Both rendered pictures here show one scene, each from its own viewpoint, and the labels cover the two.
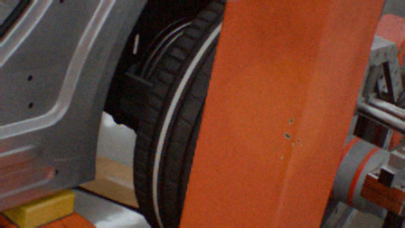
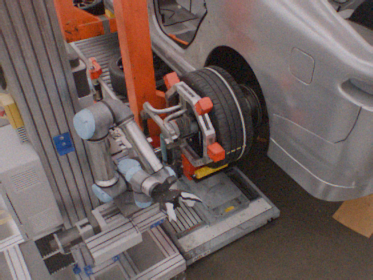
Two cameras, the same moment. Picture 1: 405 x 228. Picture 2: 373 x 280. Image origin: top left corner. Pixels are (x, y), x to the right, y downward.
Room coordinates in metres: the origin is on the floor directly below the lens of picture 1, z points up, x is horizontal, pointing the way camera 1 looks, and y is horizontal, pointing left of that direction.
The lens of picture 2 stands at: (2.40, -2.13, 2.42)
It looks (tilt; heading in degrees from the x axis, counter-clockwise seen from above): 40 degrees down; 113
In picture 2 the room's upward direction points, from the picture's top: straight up
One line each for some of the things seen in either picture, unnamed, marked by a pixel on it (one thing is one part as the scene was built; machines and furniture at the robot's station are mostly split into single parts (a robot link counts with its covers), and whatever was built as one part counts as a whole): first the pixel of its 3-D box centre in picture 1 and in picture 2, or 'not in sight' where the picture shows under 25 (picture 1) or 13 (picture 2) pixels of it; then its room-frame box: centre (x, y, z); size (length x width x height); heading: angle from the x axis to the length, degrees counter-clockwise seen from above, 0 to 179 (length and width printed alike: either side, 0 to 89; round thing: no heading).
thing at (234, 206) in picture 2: not in sight; (212, 193); (1.57, -0.17, 0.13); 0.50 x 0.36 x 0.10; 145
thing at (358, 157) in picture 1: (357, 173); (179, 129); (1.42, -0.36, 0.85); 0.21 x 0.14 x 0.14; 55
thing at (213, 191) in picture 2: not in sight; (210, 173); (1.55, -0.16, 0.32); 0.40 x 0.30 x 0.28; 145
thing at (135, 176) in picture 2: not in sight; (139, 179); (1.64, -1.15, 1.21); 0.11 x 0.08 x 0.09; 163
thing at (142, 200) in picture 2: not in sight; (145, 192); (1.65, -1.13, 1.12); 0.11 x 0.08 x 0.11; 73
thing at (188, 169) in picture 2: not in sight; (195, 164); (1.48, -0.27, 0.48); 0.16 x 0.12 x 0.17; 55
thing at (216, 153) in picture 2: (386, 128); (215, 152); (1.72, -0.48, 0.85); 0.09 x 0.08 x 0.07; 145
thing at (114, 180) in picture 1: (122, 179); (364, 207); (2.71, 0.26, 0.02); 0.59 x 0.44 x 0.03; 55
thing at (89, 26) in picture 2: not in sight; (98, 17); (-0.40, 1.26, 0.69); 0.52 x 0.17 x 0.35; 55
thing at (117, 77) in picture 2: not in sight; (142, 72); (0.35, 0.86, 0.39); 0.66 x 0.66 x 0.24
